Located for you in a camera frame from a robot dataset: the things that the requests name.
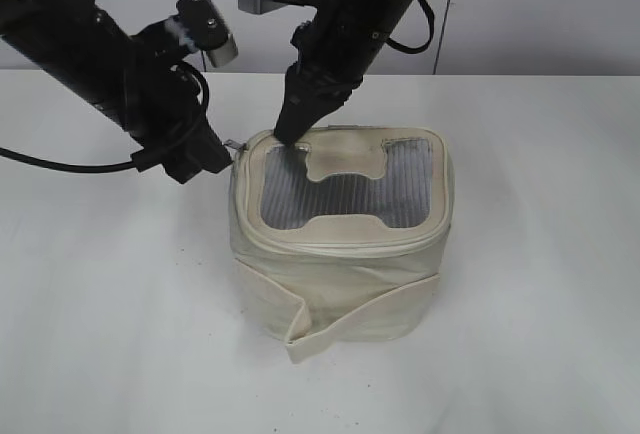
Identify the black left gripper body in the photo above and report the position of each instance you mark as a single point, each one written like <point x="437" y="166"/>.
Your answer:
<point x="189" y="148"/>

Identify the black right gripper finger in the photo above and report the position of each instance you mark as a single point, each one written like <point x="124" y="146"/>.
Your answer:
<point x="305" y="103"/>

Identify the silver metal zipper pull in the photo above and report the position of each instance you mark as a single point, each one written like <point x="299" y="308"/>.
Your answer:
<point x="235" y="145"/>

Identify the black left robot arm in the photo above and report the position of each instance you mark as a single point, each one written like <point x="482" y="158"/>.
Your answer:
<point x="140" y="82"/>

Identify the cream fabric zipper bag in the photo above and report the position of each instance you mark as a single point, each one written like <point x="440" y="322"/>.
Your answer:
<point x="341" y="236"/>

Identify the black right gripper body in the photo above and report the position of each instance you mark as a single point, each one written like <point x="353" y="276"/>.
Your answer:
<point x="336" y="48"/>

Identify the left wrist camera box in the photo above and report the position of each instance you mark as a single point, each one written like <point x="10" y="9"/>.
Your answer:
<point x="206" y="27"/>

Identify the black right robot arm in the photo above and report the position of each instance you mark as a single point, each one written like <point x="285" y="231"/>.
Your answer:
<point x="335" y="50"/>

